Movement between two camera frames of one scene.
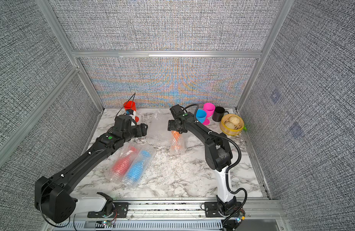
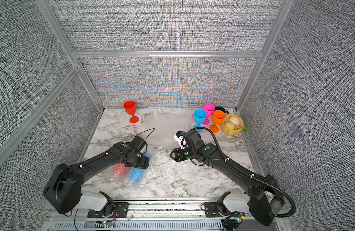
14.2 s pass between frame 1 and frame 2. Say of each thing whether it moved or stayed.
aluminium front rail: stayed
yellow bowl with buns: stayed
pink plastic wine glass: stayed
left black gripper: moved
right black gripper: moved
